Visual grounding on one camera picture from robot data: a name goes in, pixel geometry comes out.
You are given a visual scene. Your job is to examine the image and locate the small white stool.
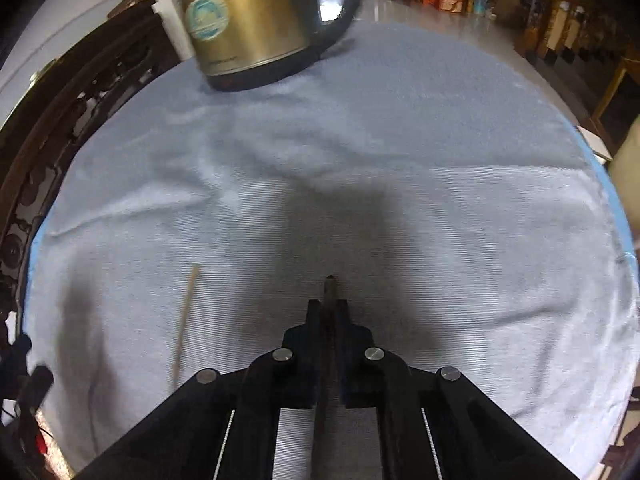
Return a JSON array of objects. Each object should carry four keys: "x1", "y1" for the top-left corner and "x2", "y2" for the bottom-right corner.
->
[{"x1": 576, "y1": 126, "x2": 612, "y2": 165}]

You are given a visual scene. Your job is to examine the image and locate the carved wooden sideboard table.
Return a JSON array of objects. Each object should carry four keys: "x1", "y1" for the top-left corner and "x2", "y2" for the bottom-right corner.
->
[{"x1": 1, "y1": 0, "x2": 180, "y2": 314}]

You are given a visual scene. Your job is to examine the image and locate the grey tablecloth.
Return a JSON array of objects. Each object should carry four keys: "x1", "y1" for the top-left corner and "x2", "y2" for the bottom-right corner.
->
[{"x1": 25, "y1": 22, "x2": 639, "y2": 478}]

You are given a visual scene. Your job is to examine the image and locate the blue water jug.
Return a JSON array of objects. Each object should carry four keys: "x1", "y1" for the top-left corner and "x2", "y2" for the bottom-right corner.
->
[{"x1": 473, "y1": 0, "x2": 487, "y2": 16}]

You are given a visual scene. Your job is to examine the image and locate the wooden chopstick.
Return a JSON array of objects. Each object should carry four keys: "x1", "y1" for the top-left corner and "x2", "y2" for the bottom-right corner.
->
[{"x1": 171, "y1": 263, "x2": 202, "y2": 390}]

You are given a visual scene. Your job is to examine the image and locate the gold electric kettle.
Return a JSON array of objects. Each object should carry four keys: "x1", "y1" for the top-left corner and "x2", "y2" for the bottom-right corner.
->
[{"x1": 181, "y1": 0, "x2": 361, "y2": 92}]

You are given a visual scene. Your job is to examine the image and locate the white chest freezer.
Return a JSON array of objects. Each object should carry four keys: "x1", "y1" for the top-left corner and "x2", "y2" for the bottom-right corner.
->
[{"x1": 151, "y1": 0, "x2": 195, "y2": 62}]

